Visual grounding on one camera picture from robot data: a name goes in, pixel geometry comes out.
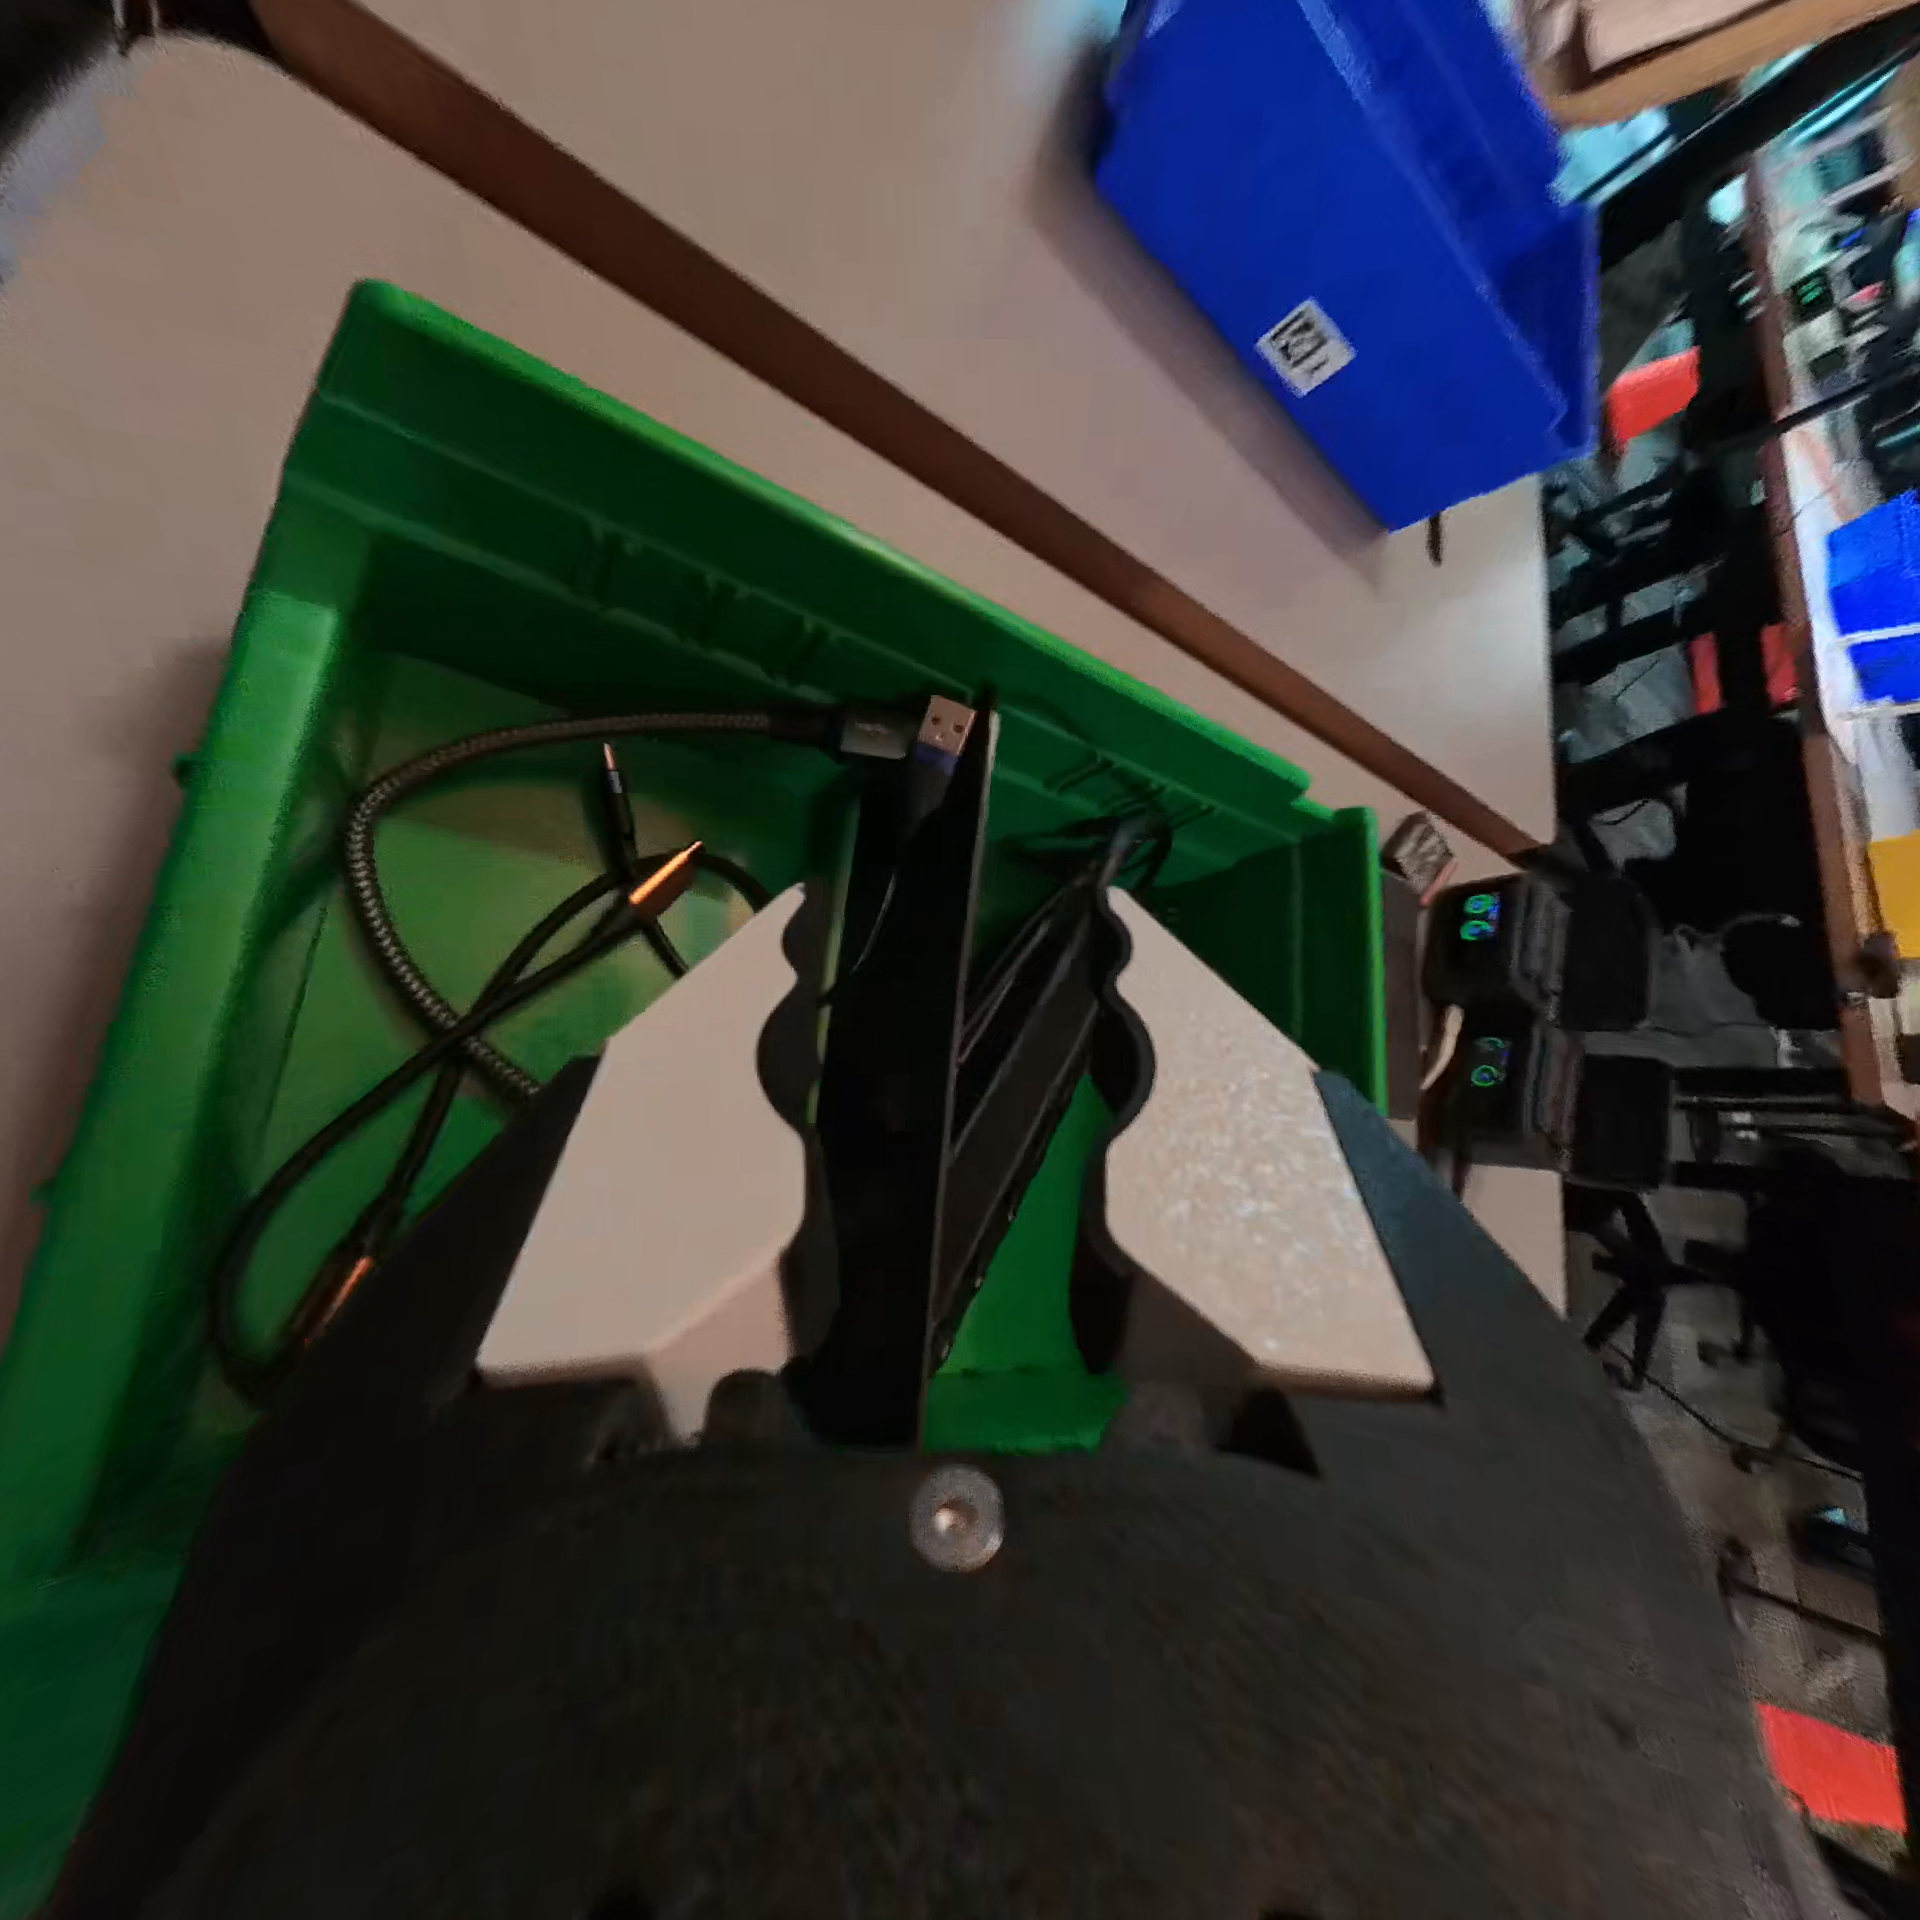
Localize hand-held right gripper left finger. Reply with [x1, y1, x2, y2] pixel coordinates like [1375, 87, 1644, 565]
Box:
[478, 881, 847, 1449]

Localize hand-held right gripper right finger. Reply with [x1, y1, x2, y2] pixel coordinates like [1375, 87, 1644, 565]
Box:
[1070, 885, 1443, 1441]

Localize green plastic bin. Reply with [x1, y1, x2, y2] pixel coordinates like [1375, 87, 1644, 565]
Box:
[0, 276, 1390, 1905]

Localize white desk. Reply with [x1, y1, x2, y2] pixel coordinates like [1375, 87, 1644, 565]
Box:
[0, 0, 1578, 1321]

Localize black charger green display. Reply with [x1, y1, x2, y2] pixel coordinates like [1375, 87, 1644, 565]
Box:
[1416, 877, 1659, 1037]
[1440, 1019, 1674, 1192]

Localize stacked small blue bins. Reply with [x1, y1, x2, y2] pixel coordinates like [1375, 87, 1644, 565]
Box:
[1822, 495, 1920, 707]

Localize large blue plastic bin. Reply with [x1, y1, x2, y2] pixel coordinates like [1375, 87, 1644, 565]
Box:
[1087, 0, 1606, 535]

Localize cardboard box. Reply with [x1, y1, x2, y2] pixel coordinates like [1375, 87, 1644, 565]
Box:
[1516, 0, 1920, 128]

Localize black cable orange connectors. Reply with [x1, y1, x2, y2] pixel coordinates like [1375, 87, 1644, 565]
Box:
[210, 838, 774, 1396]

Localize thin black audio cable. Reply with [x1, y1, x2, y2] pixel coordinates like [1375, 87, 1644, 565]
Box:
[597, 742, 692, 975]

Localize braided cable silver plug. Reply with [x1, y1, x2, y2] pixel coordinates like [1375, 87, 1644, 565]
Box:
[346, 692, 981, 1103]

